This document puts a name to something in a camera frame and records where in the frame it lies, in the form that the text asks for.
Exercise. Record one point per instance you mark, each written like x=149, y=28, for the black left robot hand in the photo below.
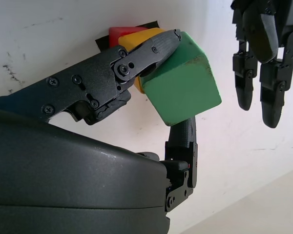
x=261, y=36

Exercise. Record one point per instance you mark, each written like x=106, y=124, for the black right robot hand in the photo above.
x=63, y=175

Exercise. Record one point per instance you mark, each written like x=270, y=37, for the green block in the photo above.
x=185, y=90

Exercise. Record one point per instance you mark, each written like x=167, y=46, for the yellow block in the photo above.
x=136, y=39

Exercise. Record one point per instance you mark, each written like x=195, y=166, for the red block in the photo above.
x=117, y=34

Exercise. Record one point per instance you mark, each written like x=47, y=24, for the black tape mark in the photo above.
x=102, y=45

